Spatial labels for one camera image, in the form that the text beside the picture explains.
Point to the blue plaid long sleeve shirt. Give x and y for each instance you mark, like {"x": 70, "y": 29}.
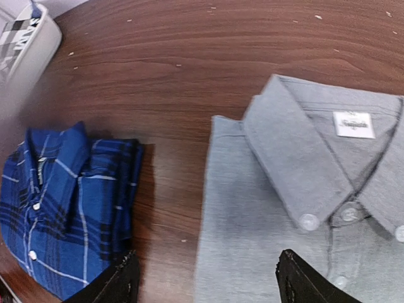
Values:
{"x": 66, "y": 205}

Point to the black white checked shirt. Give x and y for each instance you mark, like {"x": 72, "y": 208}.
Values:
{"x": 14, "y": 39}

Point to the folded grey shirt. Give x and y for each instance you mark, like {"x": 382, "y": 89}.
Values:
{"x": 310, "y": 167}

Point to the white plastic laundry basket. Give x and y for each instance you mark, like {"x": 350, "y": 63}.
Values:
{"x": 40, "y": 49}

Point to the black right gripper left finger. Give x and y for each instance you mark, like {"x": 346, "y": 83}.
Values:
{"x": 118, "y": 283}

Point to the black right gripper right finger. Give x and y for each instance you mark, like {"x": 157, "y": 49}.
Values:
{"x": 299, "y": 282}

